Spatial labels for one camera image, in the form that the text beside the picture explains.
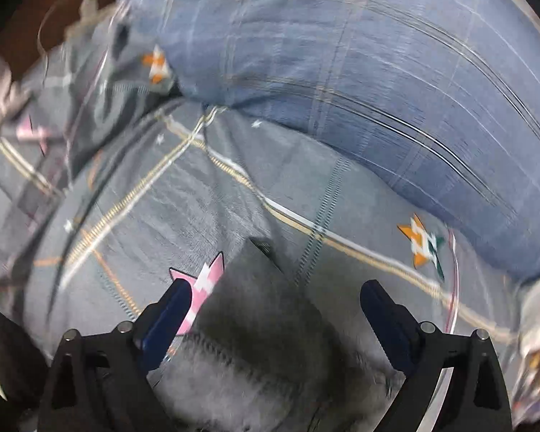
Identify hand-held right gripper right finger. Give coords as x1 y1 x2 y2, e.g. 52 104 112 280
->
359 279 514 432

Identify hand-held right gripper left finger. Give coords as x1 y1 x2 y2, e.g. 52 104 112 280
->
38 279 195 432

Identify grey pants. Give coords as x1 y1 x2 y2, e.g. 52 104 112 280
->
148 237 406 432

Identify grey star print bed sheet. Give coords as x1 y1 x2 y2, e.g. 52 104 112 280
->
0 4 537 419

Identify blue plaid pillow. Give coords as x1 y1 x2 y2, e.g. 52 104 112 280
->
119 0 540 285

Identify brown wooden headboard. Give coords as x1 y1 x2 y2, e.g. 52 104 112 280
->
0 0 138 82

